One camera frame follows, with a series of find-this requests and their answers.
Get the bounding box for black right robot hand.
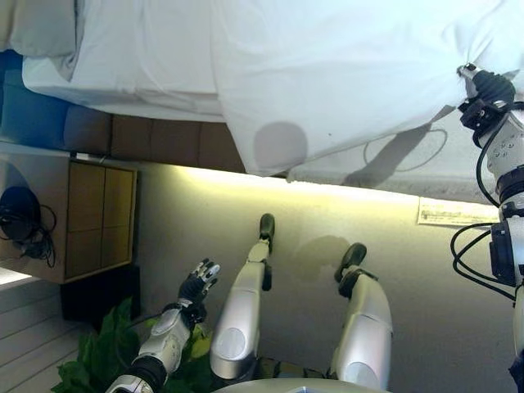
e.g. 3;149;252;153
456;61;517;110

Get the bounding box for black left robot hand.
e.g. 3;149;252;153
178;257;222;306

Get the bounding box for white duvet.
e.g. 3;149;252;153
73;0;524;178

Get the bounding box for white bed sheet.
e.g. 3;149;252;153
22;52;226;124

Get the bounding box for beige textured bedspread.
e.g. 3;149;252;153
286;104;524;206

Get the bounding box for green leafy plant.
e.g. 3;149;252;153
51;296;230;393

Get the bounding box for white and wood nightstand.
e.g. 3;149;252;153
0;141;138;286

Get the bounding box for light grey woven rug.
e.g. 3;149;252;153
416;196;501;228

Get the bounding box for grey robot torso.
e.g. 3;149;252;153
223;378;394;393

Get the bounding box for blue grey upholstered headboard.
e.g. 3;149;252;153
0;51;70;144

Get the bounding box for pale grey pillow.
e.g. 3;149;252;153
0;0;81;79

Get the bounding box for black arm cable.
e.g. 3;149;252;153
449;134;524;306

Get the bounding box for brown bed frame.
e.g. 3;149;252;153
63;106;251;175

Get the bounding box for black headphones with cable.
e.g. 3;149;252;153
0;186;58;267

